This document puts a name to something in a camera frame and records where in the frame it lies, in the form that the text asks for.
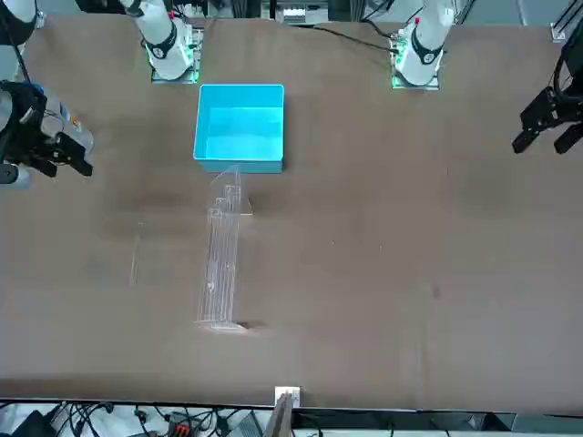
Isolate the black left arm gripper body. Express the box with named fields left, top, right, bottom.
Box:
left=520, top=86, right=583, bottom=133

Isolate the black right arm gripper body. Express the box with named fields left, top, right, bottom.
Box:
left=0, top=80, right=61, bottom=161

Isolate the clear acrylic stepped rack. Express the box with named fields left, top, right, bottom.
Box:
left=192, top=164, right=256, bottom=337

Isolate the clear bottle with blue cap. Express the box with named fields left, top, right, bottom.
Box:
left=44, top=92, right=96, bottom=161

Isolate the blue plastic bin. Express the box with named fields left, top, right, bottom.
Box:
left=193, top=83, right=286, bottom=175

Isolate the black power adapter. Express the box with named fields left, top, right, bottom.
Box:
left=8, top=408, right=50, bottom=437

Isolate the grey power adapter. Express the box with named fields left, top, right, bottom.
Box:
left=235, top=412, right=266, bottom=437

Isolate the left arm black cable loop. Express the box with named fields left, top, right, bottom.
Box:
left=553, top=30, right=583, bottom=125

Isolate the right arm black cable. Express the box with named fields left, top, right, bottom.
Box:
left=0, top=4, right=33, bottom=86

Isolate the thin black table cable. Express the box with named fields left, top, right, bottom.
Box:
left=312, top=20, right=397, bottom=52

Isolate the black rail below table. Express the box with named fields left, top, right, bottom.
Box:
left=291, top=406, right=583, bottom=432

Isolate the silver table edge bracket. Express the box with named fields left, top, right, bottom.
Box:
left=274, top=385, right=302, bottom=409

